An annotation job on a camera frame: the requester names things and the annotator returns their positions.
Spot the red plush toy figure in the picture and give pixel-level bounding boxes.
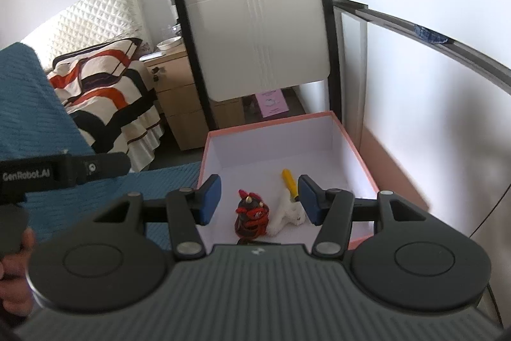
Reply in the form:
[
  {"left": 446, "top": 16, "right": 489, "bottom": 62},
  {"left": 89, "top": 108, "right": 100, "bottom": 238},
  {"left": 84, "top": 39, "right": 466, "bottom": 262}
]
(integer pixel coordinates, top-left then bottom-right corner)
[{"left": 233, "top": 188, "right": 271, "bottom": 240}]

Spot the wooden nightstand with drawers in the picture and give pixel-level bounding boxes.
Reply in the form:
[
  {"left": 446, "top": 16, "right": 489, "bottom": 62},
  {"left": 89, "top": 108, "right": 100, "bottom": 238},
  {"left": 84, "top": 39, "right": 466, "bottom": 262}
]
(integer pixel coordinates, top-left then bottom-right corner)
[{"left": 143, "top": 45, "right": 244, "bottom": 151}]

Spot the white chair with black frame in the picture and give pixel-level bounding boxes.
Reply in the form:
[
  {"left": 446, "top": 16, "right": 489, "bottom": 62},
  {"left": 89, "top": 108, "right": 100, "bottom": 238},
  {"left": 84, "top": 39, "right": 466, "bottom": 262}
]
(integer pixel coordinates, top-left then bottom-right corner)
[{"left": 171, "top": 0, "right": 344, "bottom": 134}]

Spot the yellow marker pen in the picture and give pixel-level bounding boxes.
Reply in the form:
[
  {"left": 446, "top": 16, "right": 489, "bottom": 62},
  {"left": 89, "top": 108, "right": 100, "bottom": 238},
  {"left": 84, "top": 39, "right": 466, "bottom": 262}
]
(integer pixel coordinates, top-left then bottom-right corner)
[{"left": 281, "top": 169, "right": 301, "bottom": 203}]

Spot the striped cream orange black blanket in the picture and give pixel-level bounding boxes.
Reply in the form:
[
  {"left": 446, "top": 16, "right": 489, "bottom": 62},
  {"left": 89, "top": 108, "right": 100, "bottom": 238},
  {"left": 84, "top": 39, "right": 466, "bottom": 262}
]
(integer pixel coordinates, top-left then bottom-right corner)
[{"left": 47, "top": 37, "right": 165, "bottom": 172}]

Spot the small blue cloth on rail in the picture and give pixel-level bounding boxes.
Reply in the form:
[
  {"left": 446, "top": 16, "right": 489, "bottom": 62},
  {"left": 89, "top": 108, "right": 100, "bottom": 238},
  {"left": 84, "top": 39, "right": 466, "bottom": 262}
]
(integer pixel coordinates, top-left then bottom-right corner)
[{"left": 413, "top": 25, "right": 452, "bottom": 45}]

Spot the person's left hand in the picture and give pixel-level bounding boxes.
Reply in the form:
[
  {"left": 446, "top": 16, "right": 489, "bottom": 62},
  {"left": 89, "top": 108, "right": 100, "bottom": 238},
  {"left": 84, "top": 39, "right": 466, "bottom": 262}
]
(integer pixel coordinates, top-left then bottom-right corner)
[{"left": 0, "top": 228, "right": 38, "bottom": 317}]

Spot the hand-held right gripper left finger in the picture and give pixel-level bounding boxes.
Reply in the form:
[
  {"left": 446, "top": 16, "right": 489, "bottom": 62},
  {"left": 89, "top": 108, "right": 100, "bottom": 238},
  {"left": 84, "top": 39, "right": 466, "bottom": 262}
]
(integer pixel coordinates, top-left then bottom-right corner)
[{"left": 93, "top": 174, "right": 222, "bottom": 260}]

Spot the orange cardboard box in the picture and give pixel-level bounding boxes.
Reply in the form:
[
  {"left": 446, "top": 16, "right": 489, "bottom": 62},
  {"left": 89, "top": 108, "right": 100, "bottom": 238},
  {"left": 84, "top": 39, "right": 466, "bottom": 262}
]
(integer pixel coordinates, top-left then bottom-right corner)
[{"left": 196, "top": 110, "right": 380, "bottom": 251}]

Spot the white bowl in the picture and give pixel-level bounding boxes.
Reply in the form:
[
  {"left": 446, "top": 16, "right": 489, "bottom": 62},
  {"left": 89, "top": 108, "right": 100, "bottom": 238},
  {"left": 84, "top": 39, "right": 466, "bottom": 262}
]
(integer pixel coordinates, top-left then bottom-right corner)
[{"left": 156, "top": 37, "right": 184, "bottom": 52}]

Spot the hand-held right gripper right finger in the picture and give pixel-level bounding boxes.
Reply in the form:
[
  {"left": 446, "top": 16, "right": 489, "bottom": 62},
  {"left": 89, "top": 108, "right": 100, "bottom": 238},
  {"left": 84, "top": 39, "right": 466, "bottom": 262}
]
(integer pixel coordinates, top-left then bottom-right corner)
[{"left": 298, "top": 174, "right": 434, "bottom": 260}]

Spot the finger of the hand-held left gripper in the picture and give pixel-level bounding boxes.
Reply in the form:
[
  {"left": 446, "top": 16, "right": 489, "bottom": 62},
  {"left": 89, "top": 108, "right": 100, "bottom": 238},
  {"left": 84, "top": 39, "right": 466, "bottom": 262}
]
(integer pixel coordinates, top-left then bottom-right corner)
[{"left": 88, "top": 151, "right": 132, "bottom": 182}]

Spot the cream quilted headboard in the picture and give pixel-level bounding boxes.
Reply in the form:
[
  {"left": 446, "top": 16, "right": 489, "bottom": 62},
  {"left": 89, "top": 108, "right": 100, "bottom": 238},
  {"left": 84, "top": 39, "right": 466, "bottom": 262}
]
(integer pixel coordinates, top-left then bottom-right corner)
[{"left": 20, "top": 0, "right": 154, "bottom": 72}]

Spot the white fluffy plush toy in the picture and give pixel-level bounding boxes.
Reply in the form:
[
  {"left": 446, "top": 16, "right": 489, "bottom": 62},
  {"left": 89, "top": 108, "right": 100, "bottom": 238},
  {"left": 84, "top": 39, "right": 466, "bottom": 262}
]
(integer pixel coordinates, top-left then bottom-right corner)
[{"left": 265, "top": 191, "right": 306, "bottom": 237}]

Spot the clutter of small items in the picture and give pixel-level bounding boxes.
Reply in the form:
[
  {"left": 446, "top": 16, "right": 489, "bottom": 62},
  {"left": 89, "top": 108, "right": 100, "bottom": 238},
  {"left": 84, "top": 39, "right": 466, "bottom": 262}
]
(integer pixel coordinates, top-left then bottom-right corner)
[{"left": 160, "top": 21, "right": 185, "bottom": 39}]

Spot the blue knit blanket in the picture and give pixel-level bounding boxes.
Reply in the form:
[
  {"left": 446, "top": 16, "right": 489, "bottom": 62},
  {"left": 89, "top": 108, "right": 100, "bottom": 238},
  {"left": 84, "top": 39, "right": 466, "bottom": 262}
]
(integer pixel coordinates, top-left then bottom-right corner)
[{"left": 0, "top": 42, "right": 204, "bottom": 258}]

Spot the pink paper bag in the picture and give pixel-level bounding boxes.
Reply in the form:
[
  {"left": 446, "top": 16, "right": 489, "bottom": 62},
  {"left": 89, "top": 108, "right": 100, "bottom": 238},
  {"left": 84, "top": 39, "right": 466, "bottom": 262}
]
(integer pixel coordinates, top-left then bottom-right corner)
[{"left": 255, "top": 89, "right": 289, "bottom": 119}]

